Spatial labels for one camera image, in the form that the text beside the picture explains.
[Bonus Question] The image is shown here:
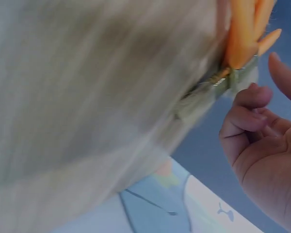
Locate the person's right hand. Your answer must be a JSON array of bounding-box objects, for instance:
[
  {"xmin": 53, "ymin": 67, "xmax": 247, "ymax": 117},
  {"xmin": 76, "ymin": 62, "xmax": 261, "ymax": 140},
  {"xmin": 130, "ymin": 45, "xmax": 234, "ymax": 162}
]
[{"xmin": 219, "ymin": 52, "xmax": 291, "ymax": 233}]

